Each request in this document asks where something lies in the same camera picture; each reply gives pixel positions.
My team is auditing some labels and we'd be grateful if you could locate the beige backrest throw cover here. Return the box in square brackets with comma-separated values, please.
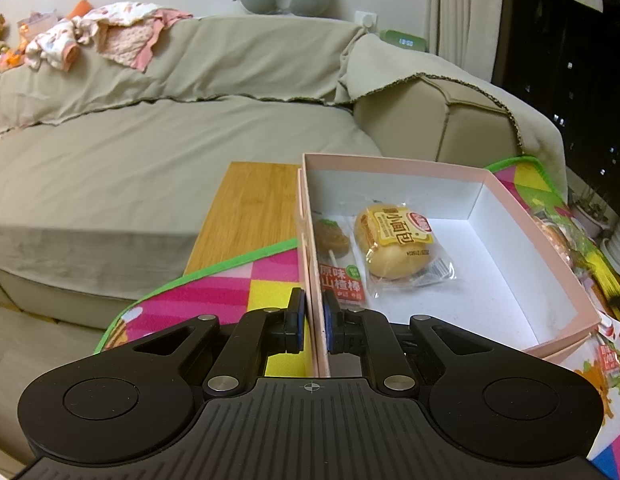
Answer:
[0, 14, 367, 136]

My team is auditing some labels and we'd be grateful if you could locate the beige sofa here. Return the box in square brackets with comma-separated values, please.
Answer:
[0, 10, 568, 333]

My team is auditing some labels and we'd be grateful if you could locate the green digital clock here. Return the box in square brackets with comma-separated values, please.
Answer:
[380, 27, 427, 53]

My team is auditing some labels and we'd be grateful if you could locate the cream curtain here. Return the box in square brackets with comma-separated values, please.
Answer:
[425, 0, 510, 83]

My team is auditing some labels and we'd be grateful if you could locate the small red white snack packet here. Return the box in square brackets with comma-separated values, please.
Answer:
[594, 322, 620, 376]

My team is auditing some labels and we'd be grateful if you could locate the pink baby garment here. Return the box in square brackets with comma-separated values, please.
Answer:
[97, 7, 193, 72]

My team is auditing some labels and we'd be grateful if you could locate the pink box lid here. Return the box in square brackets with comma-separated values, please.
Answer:
[296, 167, 603, 378]

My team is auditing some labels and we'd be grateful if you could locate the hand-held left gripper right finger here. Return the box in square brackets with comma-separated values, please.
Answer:
[323, 290, 496, 402]

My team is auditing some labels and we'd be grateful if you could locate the white ribbed container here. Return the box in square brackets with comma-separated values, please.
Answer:
[602, 212, 620, 281]

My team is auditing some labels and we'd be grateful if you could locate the rectangular toast cake packet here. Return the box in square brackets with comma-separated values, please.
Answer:
[532, 212, 590, 281]

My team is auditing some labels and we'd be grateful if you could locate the clear plastic box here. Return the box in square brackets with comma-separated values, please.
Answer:
[17, 10, 58, 36]

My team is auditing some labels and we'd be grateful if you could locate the hawthorn stick snack packet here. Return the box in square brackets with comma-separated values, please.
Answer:
[312, 215, 367, 312]

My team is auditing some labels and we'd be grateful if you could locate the pile of baby clothes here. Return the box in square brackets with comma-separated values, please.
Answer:
[25, 2, 163, 71]

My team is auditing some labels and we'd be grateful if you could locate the potted plant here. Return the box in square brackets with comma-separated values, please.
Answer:
[570, 185, 613, 238]

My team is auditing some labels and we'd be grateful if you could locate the round bread bun packet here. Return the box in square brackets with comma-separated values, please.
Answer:
[352, 199, 458, 293]

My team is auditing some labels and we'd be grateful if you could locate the beige armrest throw cover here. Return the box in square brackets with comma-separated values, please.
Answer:
[335, 30, 568, 196]

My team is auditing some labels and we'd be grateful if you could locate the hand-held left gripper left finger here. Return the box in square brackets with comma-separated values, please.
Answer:
[130, 288, 307, 402]

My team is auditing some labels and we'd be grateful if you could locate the small bamboo table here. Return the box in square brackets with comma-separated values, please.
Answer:
[182, 161, 303, 281]

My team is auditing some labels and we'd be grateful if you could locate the pink cardboard box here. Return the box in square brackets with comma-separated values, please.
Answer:
[296, 152, 603, 378]

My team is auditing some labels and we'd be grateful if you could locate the small toy pile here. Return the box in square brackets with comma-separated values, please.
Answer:
[0, 12, 26, 73]

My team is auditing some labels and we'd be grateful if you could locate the colourful checkered play mat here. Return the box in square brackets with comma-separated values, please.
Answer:
[95, 157, 620, 480]

